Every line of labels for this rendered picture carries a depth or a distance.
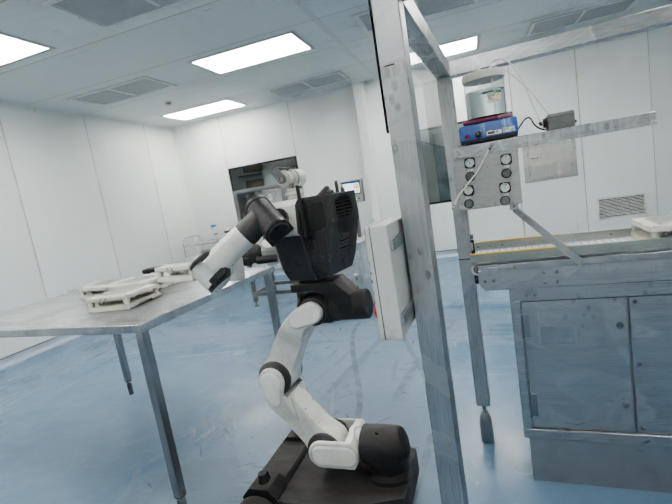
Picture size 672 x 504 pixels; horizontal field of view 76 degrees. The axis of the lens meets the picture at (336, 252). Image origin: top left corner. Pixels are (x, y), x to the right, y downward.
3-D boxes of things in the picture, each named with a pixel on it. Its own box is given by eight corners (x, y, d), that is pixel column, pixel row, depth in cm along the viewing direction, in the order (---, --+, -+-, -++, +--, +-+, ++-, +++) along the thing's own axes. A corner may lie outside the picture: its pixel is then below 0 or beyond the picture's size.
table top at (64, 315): (-69, 340, 230) (-71, 333, 229) (106, 286, 330) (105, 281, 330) (141, 333, 172) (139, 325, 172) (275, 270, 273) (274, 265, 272)
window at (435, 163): (425, 205, 678) (416, 130, 662) (425, 205, 679) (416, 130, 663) (520, 191, 635) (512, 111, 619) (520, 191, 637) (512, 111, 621)
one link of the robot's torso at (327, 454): (371, 443, 184) (367, 415, 182) (359, 474, 166) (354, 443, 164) (327, 441, 191) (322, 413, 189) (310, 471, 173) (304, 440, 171)
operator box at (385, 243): (380, 340, 97) (362, 227, 94) (397, 316, 113) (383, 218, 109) (406, 340, 95) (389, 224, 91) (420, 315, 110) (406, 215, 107)
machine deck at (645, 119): (452, 159, 157) (450, 148, 156) (462, 160, 191) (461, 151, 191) (657, 123, 133) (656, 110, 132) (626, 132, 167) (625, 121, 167)
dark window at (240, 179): (239, 230, 781) (228, 169, 766) (240, 230, 782) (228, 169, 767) (307, 220, 740) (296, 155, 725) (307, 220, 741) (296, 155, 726)
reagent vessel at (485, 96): (464, 121, 159) (458, 69, 156) (468, 125, 173) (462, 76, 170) (509, 112, 153) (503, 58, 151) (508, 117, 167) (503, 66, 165)
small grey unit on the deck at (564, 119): (540, 133, 153) (538, 115, 152) (538, 134, 159) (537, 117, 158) (578, 126, 148) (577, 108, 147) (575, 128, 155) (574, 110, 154)
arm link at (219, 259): (206, 296, 141) (255, 249, 141) (179, 268, 141) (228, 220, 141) (217, 293, 153) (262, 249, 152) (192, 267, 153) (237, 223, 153)
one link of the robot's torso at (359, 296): (375, 312, 169) (368, 269, 167) (367, 323, 157) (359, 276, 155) (310, 316, 179) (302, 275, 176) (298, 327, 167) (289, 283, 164)
